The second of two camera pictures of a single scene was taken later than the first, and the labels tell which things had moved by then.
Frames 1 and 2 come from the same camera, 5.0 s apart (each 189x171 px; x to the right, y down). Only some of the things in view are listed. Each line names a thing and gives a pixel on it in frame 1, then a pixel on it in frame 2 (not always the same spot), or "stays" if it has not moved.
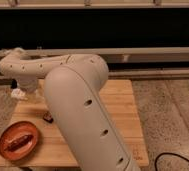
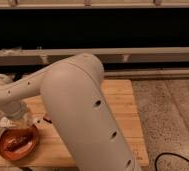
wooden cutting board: [54, 150] stays
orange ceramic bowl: [18, 140] stays
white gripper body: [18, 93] -> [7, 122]
